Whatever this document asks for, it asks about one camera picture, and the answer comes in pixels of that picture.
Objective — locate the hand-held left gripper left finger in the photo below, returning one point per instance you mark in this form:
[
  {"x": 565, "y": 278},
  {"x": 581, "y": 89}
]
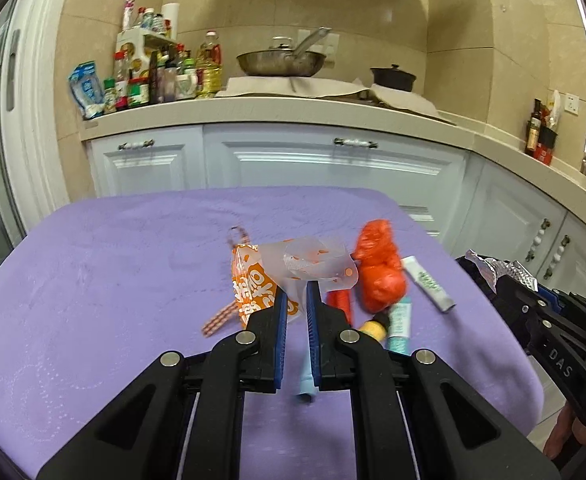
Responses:
[{"x": 281, "y": 345}]

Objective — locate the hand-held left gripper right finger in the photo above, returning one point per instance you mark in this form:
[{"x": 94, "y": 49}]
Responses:
[{"x": 314, "y": 340}]

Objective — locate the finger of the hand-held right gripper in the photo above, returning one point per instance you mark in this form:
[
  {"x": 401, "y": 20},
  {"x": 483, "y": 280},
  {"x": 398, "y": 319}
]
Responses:
[
  {"x": 510, "y": 302},
  {"x": 573, "y": 306}
]

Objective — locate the silver foil wrapper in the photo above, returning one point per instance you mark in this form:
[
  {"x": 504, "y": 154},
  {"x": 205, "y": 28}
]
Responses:
[{"x": 513, "y": 270}]

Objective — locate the light blue tube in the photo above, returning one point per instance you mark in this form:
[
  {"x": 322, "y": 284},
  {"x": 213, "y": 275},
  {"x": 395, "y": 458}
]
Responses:
[{"x": 306, "y": 385}]

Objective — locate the yellow bottle with black cap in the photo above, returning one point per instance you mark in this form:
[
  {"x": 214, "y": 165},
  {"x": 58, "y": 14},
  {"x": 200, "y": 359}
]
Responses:
[{"x": 373, "y": 331}]

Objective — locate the orange snack packet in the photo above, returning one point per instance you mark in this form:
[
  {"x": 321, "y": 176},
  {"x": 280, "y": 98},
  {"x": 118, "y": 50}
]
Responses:
[{"x": 248, "y": 280}]

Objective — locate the translucent orange dotted wrapper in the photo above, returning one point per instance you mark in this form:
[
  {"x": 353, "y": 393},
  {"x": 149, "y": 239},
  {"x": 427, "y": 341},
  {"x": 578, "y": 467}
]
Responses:
[{"x": 303, "y": 260}]

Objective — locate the white green tube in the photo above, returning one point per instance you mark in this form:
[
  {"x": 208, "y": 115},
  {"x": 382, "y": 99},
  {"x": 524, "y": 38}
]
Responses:
[{"x": 428, "y": 282}]

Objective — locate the teal white tube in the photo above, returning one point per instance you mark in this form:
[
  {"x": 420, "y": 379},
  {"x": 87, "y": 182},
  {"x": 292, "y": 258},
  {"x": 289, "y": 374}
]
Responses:
[{"x": 399, "y": 325}]

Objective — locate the red plastic bag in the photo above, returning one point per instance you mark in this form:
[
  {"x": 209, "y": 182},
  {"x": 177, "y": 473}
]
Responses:
[{"x": 378, "y": 270}]

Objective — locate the person's right hand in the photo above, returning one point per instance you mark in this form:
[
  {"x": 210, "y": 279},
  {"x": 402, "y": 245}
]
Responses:
[{"x": 565, "y": 435}]

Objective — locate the red black container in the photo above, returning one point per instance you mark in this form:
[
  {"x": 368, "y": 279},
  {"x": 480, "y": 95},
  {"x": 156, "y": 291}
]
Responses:
[{"x": 548, "y": 140}]

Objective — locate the purple tablecloth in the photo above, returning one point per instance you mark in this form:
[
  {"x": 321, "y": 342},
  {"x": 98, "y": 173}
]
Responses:
[{"x": 123, "y": 285}]

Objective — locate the dark sauce bottle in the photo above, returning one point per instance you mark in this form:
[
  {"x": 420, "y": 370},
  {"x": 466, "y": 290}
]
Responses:
[{"x": 534, "y": 130}]

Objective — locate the black cooking pot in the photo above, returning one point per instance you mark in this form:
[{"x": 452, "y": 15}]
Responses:
[{"x": 393, "y": 80}]

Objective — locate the beige stove cover cloth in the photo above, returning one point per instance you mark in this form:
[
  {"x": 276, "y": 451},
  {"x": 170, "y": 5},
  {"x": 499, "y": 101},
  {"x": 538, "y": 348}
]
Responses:
[{"x": 273, "y": 87}]

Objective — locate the metal frying pan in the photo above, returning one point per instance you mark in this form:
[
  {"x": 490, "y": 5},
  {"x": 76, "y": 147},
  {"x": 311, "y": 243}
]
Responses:
[{"x": 278, "y": 66}]

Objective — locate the yellow cooking oil bottle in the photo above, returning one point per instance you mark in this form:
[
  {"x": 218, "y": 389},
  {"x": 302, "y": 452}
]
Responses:
[{"x": 209, "y": 67}]

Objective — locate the cluster of condiment bottles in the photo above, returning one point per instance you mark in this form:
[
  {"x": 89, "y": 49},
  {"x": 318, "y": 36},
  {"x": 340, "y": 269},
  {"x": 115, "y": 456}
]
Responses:
[{"x": 138, "y": 91}]

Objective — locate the blue white packet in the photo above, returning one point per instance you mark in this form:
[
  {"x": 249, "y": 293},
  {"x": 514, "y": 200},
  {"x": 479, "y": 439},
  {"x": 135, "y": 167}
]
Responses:
[{"x": 87, "y": 90}]

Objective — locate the white spice rack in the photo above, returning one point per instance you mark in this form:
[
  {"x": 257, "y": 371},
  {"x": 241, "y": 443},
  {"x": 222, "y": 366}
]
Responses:
[{"x": 135, "y": 47}]

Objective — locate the white sliding door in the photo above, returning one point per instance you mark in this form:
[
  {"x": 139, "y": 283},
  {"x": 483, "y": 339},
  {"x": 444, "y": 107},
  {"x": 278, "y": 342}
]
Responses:
[{"x": 38, "y": 110}]

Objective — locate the clear jar with label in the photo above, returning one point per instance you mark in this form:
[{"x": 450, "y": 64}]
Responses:
[
  {"x": 148, "y": 20},
  {"x": 163, "y": 25}
]

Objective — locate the white paper towel roll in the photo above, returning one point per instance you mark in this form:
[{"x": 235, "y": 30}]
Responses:
[{"x": 171, "y": 20}]

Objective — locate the pink striped white bottle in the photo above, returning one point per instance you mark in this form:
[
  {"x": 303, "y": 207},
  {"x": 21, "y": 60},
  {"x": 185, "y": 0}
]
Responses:
[{"x": 129, "y": 14}]

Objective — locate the white wall socket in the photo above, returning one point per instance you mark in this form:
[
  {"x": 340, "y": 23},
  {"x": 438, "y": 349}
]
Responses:
[
  {"x": 571, "y": 102},
  {"x": 332, "y": 47}
]

